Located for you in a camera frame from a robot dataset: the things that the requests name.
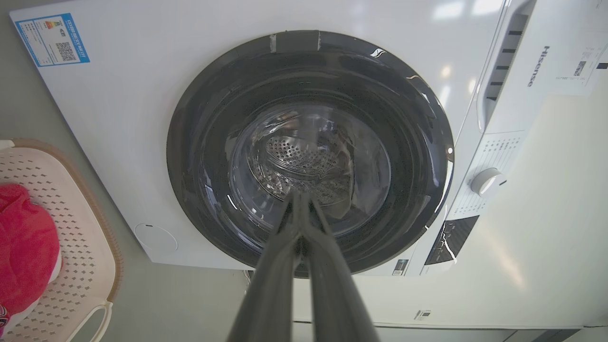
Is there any round white filter cover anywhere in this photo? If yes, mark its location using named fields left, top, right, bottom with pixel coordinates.
left=134, top=223, right=179, bottom=254

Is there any white paper label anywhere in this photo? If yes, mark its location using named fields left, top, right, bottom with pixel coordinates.
left=555, top=42, right=608, bottom=98

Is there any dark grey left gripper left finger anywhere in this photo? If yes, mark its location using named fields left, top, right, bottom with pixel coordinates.
left=227, top=191, right=303, bottom=342

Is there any blue energy label sticker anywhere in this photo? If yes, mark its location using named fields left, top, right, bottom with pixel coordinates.
left=14, top=13, right=91, bottom=67

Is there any black washer display panel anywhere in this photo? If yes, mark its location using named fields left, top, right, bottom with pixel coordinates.
left=424, top=215, right=480, bottom=266

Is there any white detergent drawer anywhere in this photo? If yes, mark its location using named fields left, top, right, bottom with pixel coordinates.
left=477, top=0, right=605, bottom=136

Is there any dark round washer door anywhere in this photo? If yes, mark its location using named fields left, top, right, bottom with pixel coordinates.
left=166, top=30, right=455, bottom=279

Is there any white front-load washing machine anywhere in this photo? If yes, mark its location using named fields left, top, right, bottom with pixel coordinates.
left=9, top=0, right=608, bottom=277

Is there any white washer control knob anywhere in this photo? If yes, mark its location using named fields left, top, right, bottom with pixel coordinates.
left=470, top=167, right=504, bottom=197

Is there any beige perforated laundry basket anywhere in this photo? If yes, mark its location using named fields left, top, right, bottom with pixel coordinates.
left=0, top=139, right=124, bottom=342

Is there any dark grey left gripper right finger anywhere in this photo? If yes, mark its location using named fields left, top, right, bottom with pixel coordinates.
left=302, top=192, right=380, bottom=342

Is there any red and white garment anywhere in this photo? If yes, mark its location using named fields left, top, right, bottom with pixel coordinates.
left=0, top=183, right=64, bottom=336

